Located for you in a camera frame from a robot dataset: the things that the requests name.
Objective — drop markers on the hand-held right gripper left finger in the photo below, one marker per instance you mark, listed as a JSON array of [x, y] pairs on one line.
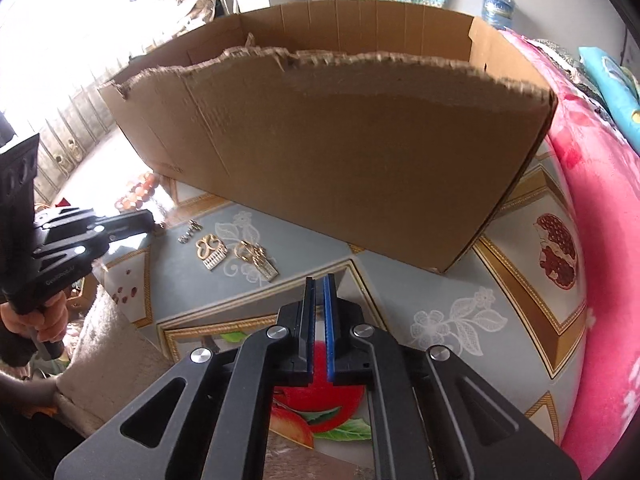
[[307, 320]]

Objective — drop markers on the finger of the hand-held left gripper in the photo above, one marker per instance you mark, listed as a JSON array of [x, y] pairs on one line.
[[130, 223]]

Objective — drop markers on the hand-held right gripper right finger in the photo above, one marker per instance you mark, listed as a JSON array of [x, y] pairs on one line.
[[328, 320]]

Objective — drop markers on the gold comb hair clip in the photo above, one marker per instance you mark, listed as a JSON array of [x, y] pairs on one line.
[[260, 262]]

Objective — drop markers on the gold butterfly hair clip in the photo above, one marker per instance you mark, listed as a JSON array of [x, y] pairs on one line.
[[211, 252]]

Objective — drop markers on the brown cardboard box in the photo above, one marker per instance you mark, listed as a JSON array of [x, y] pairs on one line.
[[350, 150]]

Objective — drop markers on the person's left forearm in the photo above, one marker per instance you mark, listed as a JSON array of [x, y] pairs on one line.
[[22, 390]]

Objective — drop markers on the person's left hand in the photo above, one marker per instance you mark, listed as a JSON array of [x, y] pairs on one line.
[[52, 317]]

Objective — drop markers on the small silver hair clip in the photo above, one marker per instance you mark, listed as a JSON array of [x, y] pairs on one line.
[[189, 231]]

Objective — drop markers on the fruit print tablecloth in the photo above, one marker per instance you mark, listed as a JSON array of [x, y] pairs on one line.
[[425, 285]]

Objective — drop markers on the white fluffy cloth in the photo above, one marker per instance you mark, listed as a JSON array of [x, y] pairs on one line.
[[110, 350]]

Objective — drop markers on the pink floral blanket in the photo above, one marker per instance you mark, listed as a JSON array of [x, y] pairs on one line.
[[600, 240]]

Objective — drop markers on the blue water jug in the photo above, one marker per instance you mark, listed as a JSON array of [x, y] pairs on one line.
[[497, 10]]

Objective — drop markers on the blue printed pillow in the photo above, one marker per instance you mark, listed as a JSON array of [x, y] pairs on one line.
[[615, 90]]

